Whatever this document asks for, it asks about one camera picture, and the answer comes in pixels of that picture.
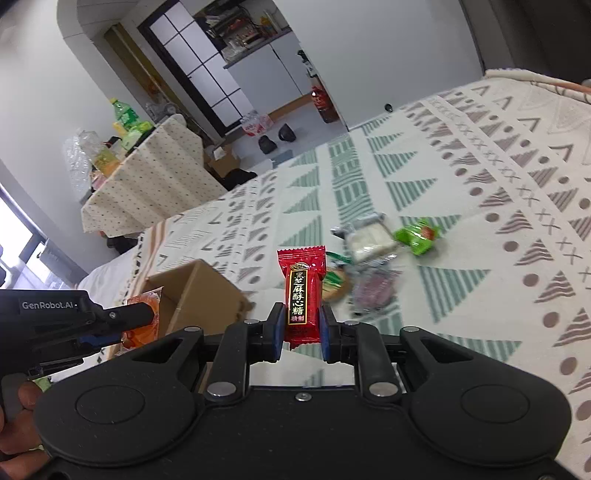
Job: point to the yellow juice jar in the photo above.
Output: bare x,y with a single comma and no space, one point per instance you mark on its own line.
105,161

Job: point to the clear white sandwich pack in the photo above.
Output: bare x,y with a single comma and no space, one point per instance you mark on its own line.
366,238

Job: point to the left black shoe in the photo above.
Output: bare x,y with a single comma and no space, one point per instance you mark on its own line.
266,145

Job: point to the green soda bottle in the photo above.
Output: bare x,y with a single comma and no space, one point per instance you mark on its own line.
125,115

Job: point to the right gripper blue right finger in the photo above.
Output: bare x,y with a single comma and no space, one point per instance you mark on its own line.
329,334

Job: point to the purple cookie clear pack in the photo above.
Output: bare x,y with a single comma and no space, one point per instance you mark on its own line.
374,287

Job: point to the dark framed sliding door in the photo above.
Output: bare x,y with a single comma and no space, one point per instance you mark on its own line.
196,64

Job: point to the dotted tablecloth table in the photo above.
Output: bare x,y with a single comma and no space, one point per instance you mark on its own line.
164,176

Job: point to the green snack packet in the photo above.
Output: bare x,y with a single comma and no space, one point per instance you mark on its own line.
419,236

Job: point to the red white plastic bag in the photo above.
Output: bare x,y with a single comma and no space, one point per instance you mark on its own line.
255,124

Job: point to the right black shoe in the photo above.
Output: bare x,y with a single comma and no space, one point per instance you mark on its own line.
286,134

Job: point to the brown cardboard box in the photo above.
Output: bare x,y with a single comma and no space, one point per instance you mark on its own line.
190,295

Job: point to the green burger bun pack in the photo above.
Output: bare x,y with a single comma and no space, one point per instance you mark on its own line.
338,278

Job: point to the black shoe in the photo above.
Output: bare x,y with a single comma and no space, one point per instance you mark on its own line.
286,134
266,145

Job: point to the white kitchen cabinet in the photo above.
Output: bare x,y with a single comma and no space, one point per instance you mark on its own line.
269,76

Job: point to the red candy packet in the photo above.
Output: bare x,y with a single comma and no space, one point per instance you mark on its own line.
303,270

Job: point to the operator hand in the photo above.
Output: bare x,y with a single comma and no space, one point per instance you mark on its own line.
20,442

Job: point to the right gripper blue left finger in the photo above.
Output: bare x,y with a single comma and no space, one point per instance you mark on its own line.
275,332

